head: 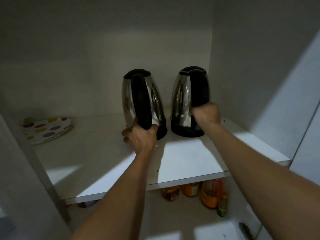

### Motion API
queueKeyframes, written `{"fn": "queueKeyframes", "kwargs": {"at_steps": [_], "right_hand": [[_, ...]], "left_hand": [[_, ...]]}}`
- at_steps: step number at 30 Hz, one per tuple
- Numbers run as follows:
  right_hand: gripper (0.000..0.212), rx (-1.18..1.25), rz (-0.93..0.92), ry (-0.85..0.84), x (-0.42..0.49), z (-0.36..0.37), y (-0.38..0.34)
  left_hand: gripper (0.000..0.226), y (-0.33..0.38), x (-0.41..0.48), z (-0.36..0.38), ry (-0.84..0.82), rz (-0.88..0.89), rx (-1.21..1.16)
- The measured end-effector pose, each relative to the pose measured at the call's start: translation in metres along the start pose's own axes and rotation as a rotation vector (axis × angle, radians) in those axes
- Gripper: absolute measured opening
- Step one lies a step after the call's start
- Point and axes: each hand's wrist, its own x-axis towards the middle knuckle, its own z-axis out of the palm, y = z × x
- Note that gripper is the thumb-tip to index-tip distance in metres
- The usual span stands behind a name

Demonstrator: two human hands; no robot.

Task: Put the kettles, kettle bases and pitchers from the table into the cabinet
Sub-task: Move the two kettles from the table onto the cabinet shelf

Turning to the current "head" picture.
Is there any person's right hand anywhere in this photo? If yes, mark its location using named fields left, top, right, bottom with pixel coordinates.
left=189, top=102, right=222, bottom=128

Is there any person's left hand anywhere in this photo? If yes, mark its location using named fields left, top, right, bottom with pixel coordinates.
left=121, top=118, right=159, bottom=156

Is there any steel electric kettle black handle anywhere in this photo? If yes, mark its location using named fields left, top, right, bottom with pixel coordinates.
left=122, top=69, right=168, bottom=141
left=171, top=66, right=212, bottom=138

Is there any person's right forearm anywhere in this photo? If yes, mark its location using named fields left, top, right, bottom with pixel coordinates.
left=201, top=121, right=320, bottom=240

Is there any person's left forearm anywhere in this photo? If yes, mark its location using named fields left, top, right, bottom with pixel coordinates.
left=69, top=147, right=155, bottom=240

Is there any white cupboard shelf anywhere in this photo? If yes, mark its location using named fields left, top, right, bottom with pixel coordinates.
left=32, top=115, right=292, bottom=205

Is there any orange sauce bottle red cap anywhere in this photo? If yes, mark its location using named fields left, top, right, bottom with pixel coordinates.
left=201, top=178, right=223, bottom=209

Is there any red and white container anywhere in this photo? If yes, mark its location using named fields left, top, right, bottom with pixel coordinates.
left=76, top=200, right=98, bottom=208

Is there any small green bottle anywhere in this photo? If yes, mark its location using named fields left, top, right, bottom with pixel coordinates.
left=217, top=191, right=228, bottom=217

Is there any white polka dot plate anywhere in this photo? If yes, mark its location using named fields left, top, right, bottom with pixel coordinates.
left=22, top=117, right=74, bottom=146

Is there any white cupboard door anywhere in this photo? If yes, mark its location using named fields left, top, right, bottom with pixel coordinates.
left=250, top=30, right=320, bottom=185
left=0, top=92, right=73, bottom=240

